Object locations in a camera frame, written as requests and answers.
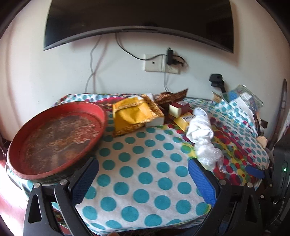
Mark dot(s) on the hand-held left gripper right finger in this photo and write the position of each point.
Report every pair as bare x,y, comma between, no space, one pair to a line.
201,181

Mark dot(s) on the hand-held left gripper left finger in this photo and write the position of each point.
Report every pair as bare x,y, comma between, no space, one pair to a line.
86,179

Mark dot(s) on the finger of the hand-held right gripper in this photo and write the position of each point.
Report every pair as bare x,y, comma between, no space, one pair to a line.
255,171

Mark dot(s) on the clear plastic bag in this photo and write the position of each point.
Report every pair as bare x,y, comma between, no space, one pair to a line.
207,154

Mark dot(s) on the large white sock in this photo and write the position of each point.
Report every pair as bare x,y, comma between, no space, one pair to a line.
199,130

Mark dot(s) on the round red tray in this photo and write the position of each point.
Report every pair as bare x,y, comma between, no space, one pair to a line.
56,136

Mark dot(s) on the yellow carton box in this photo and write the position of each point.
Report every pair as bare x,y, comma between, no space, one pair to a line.
181,123

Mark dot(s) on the yellow patterned packet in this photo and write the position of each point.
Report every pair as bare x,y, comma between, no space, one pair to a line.
129,115

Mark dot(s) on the red and white small box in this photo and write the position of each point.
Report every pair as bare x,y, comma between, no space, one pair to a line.
180,106

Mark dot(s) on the brown snack wrapper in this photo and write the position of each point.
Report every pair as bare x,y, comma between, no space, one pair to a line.
167,97

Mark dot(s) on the small beige object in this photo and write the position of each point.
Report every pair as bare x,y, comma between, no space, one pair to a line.
262,140

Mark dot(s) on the polka dot cloth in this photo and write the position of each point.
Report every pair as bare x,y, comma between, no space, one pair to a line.
145,181

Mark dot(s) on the clear bag with blue contents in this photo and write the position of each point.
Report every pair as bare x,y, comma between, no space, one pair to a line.
244,97

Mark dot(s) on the small cardboard tag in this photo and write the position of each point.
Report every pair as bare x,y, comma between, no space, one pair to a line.
216,97

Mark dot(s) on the black power adapter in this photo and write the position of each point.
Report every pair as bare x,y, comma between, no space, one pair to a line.
170,56

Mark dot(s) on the small black camera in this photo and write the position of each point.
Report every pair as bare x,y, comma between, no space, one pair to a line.
216,79

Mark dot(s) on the white wall socket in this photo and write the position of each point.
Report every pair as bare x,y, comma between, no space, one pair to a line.
175,70

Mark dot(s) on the white blank wall plate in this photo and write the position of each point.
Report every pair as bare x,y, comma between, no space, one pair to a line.
153,63

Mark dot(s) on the black wall television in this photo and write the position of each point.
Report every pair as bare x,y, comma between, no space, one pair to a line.
136,15

